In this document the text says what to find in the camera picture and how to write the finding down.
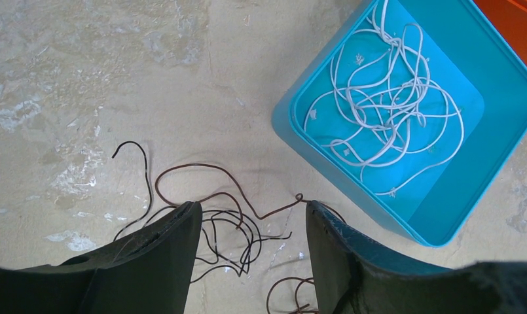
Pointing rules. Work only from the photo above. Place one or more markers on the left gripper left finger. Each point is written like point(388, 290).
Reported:
point(148, 271)

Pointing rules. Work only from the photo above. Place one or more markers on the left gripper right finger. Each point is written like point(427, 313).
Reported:
point(356, 274)

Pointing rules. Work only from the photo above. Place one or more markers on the light blue square bin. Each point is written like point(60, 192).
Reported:
point(410, 110)

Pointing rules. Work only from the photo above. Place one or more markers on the orange square bin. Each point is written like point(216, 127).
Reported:
point(509, 17)

